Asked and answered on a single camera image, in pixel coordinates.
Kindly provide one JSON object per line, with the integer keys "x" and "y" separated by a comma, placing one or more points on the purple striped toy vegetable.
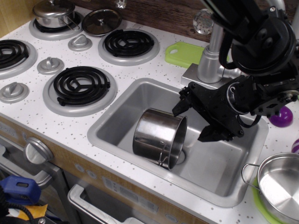
{"x": 295, "y": 147}

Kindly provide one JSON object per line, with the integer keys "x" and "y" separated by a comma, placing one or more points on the grey stove knob bottom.
{"x": 13, "y": 93}

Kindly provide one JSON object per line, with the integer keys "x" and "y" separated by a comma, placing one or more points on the clear crystal faucet knob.
{"x": 202, "y": 22}

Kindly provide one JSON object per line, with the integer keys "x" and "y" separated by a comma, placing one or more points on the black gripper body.
{"x": 222, "y": 107}

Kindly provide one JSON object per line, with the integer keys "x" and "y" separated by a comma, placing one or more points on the green cutting board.
{"x": 183, "y": 54}

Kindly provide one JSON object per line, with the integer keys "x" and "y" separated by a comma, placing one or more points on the green plate under pan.
{"x": 261, "y": 205}

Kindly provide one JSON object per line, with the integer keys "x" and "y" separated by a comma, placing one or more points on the purple toy eggplant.
{"x": 283, "y": 119}

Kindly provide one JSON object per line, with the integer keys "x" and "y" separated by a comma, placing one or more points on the front right stove burner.
{"x": 79, "y": 91}

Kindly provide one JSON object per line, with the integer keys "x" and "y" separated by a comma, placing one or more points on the grey stove knob middle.
{"x": 50, "y": 66}

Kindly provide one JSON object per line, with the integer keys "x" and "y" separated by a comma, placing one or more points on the steel pan with handle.
{"x": 282, "y": 165}

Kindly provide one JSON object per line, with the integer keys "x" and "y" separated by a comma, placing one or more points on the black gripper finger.
{"x": 211, "y": 133}
{"x": 182, "y": 106}

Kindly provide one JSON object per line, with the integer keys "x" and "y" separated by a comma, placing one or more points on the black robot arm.
{"x": 280, "y": 87}

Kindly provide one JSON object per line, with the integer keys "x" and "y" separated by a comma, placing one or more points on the small lidded steel pot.
{"x": 55, "y": 14}

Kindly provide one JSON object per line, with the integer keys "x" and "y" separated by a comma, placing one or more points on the silver dishwasher door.
{"x": 97, "y": 207}

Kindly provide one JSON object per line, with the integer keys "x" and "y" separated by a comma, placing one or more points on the grey stove knob top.
{"x": 80, "y": 43}

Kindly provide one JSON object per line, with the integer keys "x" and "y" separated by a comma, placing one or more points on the silver oven door handle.
{"x": 42, "y": 178}

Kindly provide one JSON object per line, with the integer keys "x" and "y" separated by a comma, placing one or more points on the back right stove burner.
{"x": 128, "y": 47}

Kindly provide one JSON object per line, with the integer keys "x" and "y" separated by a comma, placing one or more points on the back left stove burner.
{"x": 51, "y": 34}

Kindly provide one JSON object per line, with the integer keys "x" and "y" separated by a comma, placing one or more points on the grey stove knob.
{"x": 80, "y": 43}
{"x": 50, "y": 66}
{"x": 13, "y": 93}

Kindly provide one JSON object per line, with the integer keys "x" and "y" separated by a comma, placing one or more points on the round steel pot lid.
{"x": 101, "y": 22}

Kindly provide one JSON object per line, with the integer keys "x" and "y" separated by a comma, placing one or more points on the silver toy faucet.
{"x": 245, "y": 39}

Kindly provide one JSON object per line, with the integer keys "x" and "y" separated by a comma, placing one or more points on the silver oven dial knob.
{"x": 36, "y": 152}

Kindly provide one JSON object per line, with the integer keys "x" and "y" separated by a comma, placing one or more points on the left edge stove burner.
{"x": 16, "y": 57}

